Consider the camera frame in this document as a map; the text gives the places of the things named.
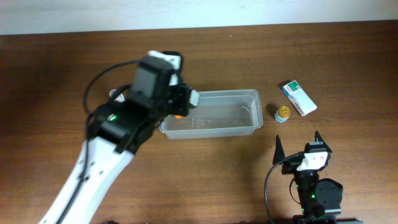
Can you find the orange tube white cap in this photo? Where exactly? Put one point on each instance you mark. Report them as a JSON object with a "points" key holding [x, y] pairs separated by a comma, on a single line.
{"points": [[178, 117]]}

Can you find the black bottle white cap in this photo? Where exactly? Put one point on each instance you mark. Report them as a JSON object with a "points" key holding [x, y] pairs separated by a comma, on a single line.
{"points": [[194, 98]]}

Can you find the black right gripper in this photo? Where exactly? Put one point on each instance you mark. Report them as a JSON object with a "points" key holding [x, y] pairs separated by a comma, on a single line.
{"points": [[291, 165]]}

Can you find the white Panadol medicine box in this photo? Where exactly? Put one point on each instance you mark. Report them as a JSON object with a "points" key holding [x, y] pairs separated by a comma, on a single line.
{"points": [[298, 97]]}

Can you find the clear spray bottle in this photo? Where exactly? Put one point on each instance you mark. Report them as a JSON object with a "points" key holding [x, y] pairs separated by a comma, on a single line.
{"points": [[116, 95]]}

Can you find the clear plastic container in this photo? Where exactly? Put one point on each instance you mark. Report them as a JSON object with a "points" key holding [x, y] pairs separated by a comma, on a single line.
{"points": [[221, 113]]}

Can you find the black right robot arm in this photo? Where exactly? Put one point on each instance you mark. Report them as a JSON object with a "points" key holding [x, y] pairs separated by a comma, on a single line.
{"points": [[319, 199]]}

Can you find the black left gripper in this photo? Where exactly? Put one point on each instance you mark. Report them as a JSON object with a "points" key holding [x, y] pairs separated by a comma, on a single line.
{"points": [[178, 94]]}

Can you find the gold lid balm jar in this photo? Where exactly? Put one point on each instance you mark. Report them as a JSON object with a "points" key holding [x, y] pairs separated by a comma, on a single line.
{"points": [[282, 114]]}

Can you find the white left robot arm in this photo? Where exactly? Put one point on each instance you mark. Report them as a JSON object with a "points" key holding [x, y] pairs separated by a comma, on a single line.
{"points": [[115, 131]]}

